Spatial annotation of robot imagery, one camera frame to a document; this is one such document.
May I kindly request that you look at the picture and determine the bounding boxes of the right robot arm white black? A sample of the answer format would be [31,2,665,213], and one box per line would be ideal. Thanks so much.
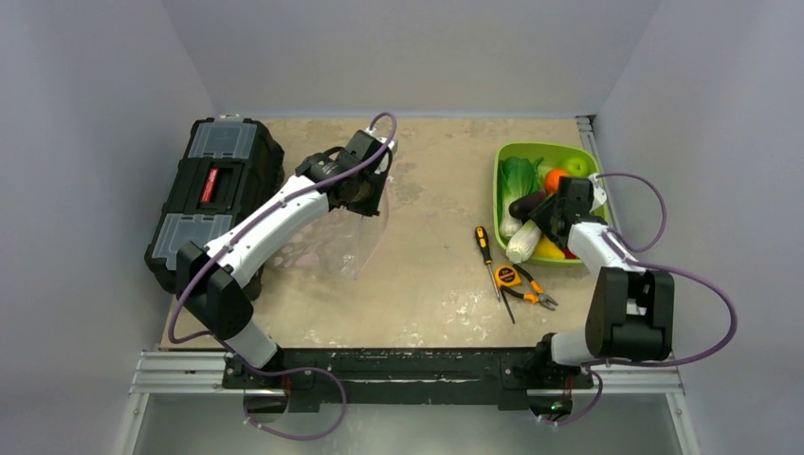
[529,176,674,386]

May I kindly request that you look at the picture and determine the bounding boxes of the black yellow screwdriver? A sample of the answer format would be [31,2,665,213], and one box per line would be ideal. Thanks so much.
[474,226,502,301]

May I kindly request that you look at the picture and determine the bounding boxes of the orange handled pliers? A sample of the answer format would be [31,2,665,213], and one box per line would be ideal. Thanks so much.
[500,264,558,324]

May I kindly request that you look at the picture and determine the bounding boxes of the green toy bok choy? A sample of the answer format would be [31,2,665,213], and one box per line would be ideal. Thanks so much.
[498,156,543,239]

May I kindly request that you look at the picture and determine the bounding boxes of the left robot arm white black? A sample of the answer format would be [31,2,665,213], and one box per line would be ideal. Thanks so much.
[176,128,398,388]

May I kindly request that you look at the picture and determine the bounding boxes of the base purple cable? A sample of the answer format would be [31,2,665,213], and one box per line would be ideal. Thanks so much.
[537,364,604,428]
[243,368,348,443]

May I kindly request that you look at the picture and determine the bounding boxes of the clear zip top bag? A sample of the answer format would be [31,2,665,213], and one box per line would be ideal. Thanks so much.
[266,195,390,279]

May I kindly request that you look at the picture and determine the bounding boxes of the orange toy fruit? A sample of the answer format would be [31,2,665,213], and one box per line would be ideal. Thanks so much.
[543,168,569,195]

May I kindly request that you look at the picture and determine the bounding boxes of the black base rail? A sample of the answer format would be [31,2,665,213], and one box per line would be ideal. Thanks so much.
[222,344,594,415]

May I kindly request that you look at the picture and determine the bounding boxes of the green plastic basket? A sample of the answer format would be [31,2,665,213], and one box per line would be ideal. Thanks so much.
[493,142,610,274]

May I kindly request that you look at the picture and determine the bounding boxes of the aluminium frame rail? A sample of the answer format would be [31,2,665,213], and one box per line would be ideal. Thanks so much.
[129,351,684,394]

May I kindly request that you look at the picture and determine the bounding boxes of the green toy apple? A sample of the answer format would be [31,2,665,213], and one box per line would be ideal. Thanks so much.
[559,155,592,177]

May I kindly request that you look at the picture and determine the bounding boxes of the purple toy eggplant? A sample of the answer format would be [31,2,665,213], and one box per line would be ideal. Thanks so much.
[508,190,548,222]

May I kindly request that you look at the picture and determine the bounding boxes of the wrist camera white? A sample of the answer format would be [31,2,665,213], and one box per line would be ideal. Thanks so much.
[588,173,608,211]
[364,128,398,175]

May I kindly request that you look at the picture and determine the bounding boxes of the yellow tape measure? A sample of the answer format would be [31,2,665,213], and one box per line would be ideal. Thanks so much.
[493,264,521,289]

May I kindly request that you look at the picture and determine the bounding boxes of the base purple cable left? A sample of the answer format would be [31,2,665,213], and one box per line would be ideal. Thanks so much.
[243,368,348,443]

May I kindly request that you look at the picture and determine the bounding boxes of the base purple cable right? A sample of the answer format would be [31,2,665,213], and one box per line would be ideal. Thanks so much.
[537,364,604,428]

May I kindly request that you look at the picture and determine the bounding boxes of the black plastic toolbox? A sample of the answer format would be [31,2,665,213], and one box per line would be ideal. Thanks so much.
[144,118,285,294]

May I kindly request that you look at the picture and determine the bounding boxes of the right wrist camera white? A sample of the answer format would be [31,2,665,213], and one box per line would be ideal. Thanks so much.
[588,173,608,211]

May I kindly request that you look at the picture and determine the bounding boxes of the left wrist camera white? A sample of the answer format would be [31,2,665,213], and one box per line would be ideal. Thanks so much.
[364,128,398,175]

